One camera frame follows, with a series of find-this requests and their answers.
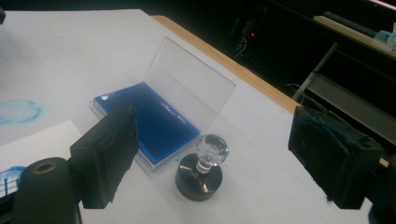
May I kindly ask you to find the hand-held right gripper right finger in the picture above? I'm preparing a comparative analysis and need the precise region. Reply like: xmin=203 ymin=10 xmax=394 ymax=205
xmin=287 ymin=105 xmax=385 ymax=210

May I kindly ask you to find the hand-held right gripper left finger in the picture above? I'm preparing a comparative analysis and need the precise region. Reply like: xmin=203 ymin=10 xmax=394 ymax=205
xmin=69 ymin=105 xmax=140 ymax=210

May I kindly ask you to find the blue ink pad clear case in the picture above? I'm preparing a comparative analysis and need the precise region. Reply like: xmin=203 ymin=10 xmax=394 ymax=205
xmin=90 ymin=36 xmax=236 ymax=174

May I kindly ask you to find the black stamp with crystal knob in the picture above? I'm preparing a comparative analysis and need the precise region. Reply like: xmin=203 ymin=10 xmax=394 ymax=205
xmin=175 ymin=133 xmax=231 ymax=203

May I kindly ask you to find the white paper sheet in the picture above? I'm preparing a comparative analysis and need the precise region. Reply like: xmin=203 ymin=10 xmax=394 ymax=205
xmin=0 ymin=120 xmax=82 ymax=200

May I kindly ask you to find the blue ink smudge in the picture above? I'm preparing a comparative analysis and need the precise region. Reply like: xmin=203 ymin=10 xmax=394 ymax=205
xmin=0 ymin=98 xmax=43 ymax=126

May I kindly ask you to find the wooden desk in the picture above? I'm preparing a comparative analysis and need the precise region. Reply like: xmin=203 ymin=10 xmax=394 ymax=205
xmin=312 ymin=0 xmax=396 ymax=60

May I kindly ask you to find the teal crumpled object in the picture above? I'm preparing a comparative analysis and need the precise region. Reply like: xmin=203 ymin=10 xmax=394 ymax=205
xmin=373 ymin=30 xmax=396 ymax=52

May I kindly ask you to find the black keyboard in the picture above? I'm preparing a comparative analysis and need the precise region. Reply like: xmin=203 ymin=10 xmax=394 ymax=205
xmin=321 ymin=10 xmax=379 ymax=38

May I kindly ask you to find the grey metal shelf frame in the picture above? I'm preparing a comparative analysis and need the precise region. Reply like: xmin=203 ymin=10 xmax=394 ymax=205
xmin=292 ymin=41 xmax=396 ymax=147

